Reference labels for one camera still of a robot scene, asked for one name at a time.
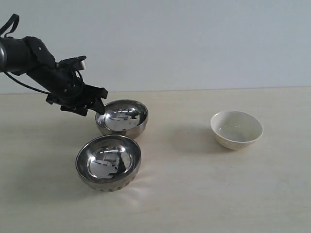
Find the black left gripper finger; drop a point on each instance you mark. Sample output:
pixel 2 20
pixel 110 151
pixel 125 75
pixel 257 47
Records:
pixel 98 106

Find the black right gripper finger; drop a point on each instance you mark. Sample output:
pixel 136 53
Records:
pixel 79 110

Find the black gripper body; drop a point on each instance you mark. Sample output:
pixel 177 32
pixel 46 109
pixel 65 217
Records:
pixel 65 87

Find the smooth steel bowl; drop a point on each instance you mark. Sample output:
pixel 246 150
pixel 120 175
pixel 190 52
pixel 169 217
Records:
pixel 123 117

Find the ribbed steel bowl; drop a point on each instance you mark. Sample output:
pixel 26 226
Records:
pixel 108 163

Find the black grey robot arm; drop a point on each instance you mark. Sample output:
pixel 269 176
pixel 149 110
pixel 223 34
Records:
pixel 17 56

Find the cream ceramic bowl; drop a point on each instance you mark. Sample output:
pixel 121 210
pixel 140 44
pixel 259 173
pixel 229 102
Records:
pixel 235 130

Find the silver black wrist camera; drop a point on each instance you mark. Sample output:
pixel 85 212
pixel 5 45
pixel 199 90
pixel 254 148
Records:
pixel 77 63

